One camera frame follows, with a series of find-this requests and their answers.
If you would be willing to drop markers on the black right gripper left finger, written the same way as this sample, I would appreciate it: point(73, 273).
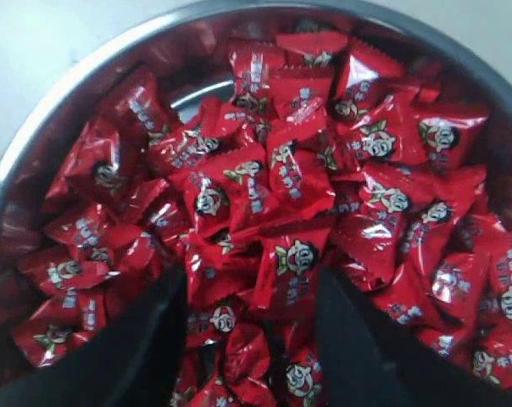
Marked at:
point(134, 361)

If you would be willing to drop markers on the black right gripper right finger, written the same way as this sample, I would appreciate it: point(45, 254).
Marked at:
point(370, 360)

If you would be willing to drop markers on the pile of red candies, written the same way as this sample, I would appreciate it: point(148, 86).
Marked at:
point(330, 153)

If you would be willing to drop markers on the round steel plate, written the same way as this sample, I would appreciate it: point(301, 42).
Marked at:
point(186, 49)

